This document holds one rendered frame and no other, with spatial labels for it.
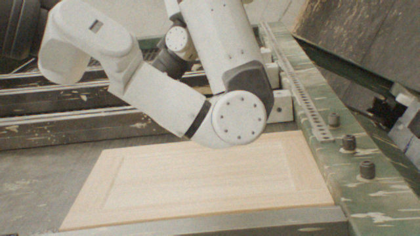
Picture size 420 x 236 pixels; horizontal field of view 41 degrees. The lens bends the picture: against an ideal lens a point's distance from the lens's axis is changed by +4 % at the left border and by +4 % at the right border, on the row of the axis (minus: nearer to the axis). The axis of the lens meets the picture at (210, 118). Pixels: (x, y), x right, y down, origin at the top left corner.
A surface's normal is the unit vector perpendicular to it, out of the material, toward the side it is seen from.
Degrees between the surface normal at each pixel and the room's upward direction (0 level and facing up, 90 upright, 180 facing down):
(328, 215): 58
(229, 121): 90
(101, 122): 90
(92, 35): 94
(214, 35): 74
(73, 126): 90
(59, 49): 105
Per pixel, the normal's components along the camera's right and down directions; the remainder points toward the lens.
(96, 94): -0.01, 0.32
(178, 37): -0.44, -0.05
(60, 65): 0.00, 0.82
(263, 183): -0.11, -0.94
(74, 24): 0.43, -0.51
